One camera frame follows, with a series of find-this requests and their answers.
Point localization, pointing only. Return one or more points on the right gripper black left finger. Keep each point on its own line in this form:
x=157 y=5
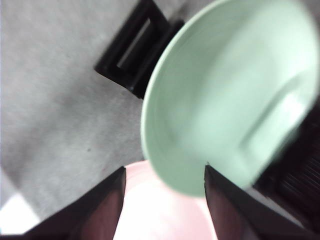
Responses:
x=95 y=212

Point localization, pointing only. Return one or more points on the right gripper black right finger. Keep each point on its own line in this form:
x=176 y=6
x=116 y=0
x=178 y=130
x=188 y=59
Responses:
x=235 y=215

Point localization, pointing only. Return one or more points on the pink round plate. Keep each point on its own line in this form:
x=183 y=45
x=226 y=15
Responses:
x=160 y=215

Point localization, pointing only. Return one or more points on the green round plate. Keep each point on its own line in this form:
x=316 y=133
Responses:
x=225 y=100

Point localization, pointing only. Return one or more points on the black plastic plate rack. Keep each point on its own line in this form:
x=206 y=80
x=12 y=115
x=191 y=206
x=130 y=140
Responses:
x=112 y=62

